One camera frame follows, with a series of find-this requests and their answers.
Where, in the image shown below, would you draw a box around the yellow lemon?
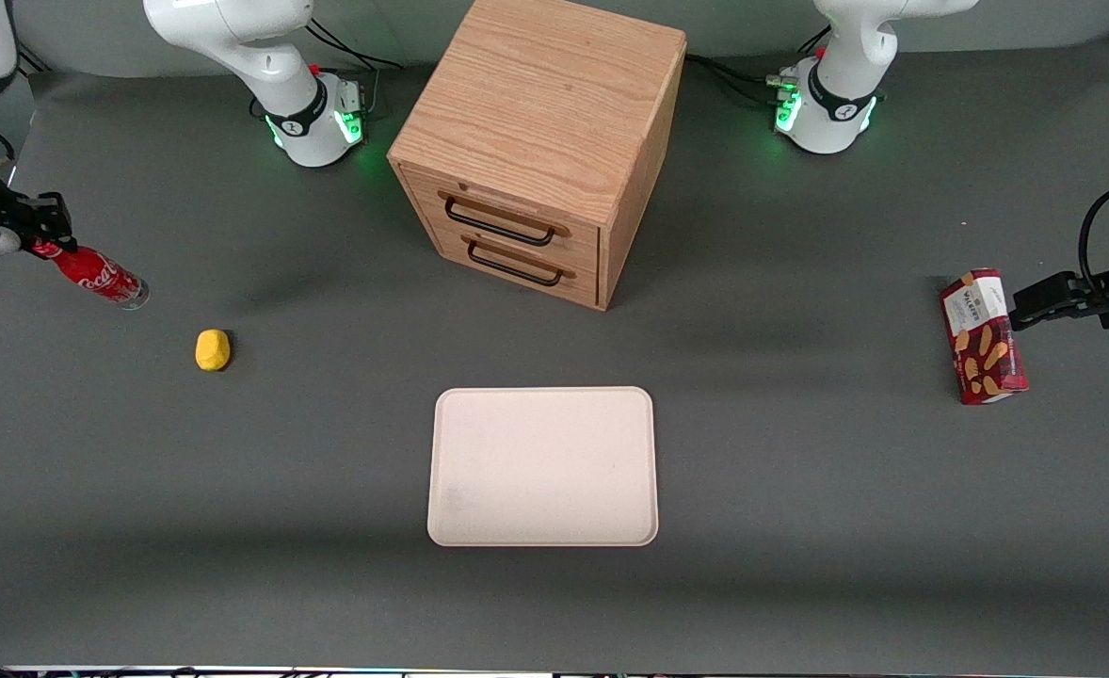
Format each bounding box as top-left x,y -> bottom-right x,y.
194,328 -> 233,373

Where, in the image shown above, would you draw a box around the black right base cables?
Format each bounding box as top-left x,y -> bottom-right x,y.
302,17 -> 407,95

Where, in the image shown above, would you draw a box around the beige plastic tray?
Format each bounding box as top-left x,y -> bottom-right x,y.
426,385 -> 660,548

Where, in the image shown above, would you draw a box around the black metal drawer handle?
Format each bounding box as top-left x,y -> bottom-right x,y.
438,189 -> 572,248
461,234 -> 576,287

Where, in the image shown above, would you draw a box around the red coke bottle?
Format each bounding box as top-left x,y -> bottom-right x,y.
31,239 -> 152,311

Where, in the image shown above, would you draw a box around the red cookie box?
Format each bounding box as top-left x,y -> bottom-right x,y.
938,267 -> 1030,407

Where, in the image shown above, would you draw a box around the black left base cables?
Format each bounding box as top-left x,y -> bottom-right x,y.
684,26 -> 832,106

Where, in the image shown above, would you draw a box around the wooden drawer cabinet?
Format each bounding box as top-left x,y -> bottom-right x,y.
386,0 -> 688,313

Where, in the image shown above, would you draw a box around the black base cables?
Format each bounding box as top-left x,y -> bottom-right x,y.
302,17 -> 407,95
684,26 -> 832,106

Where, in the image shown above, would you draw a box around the wooden drawer front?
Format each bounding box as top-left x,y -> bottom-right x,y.
398,162 -> 603,276
430,224 -> 603,312

